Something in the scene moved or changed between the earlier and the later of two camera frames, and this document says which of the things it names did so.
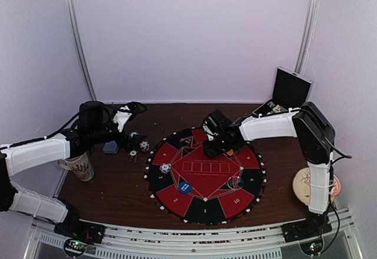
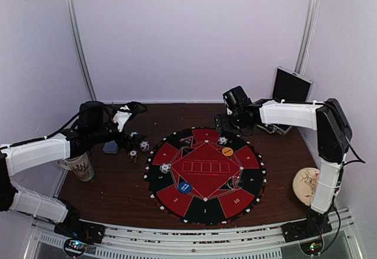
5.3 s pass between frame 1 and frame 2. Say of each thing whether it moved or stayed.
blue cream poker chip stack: stayed
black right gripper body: moved
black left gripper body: stayed
